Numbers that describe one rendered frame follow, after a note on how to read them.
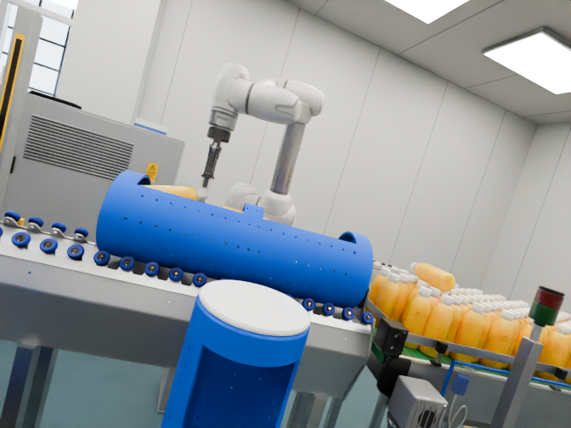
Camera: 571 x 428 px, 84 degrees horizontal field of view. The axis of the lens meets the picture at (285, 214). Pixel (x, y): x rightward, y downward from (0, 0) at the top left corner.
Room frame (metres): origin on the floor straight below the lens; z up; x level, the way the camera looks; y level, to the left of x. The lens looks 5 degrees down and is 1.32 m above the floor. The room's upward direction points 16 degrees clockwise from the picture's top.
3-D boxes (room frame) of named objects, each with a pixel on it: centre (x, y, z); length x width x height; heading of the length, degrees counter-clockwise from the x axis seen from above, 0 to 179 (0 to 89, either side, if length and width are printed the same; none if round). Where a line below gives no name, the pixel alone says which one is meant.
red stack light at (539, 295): (0.93, -0.80, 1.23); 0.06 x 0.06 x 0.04
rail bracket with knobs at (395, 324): (1.02, -0.44, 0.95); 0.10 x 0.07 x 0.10; 10
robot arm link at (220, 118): (1.08, 0.29, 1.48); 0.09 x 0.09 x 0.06
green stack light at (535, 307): (0.93, -0.80, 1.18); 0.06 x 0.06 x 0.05
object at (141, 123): (2.60, 1.24, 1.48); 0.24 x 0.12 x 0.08; 116
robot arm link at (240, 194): (1.77, 0.25, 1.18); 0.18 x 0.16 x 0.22; 85
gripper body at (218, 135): (1.08, 0.29, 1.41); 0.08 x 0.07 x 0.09; 10
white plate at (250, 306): (0.76, 0.01, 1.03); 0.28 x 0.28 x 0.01
